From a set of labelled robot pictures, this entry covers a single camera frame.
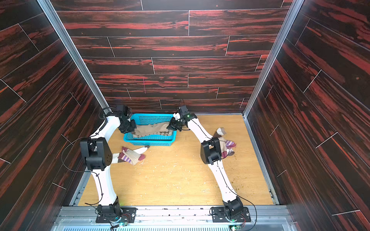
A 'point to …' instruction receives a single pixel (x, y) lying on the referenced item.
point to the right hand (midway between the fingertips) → (169, 126)
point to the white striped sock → (219, 132)
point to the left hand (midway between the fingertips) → (135, 128)
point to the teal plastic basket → (159, 140)
